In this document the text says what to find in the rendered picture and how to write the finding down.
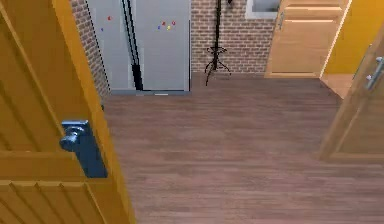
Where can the black coat stand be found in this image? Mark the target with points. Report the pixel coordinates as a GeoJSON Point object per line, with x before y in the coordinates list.
{"type": "Point", "coordinates": [216, 50]}

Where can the white framed window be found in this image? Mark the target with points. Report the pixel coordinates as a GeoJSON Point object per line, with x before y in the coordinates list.
{"type": "Point", "coordinates": [263, 8]}

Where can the yellow wooden room door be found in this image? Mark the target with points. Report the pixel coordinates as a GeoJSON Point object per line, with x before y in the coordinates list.
{"type": "Point", "coordinates": [36, 83]}

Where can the light wooden room door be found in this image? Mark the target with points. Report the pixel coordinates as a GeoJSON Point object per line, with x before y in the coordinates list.
{"type": "Point", "coordinates": [303, 46]}
{"type": "Point", "coordinates": [360, 126]}

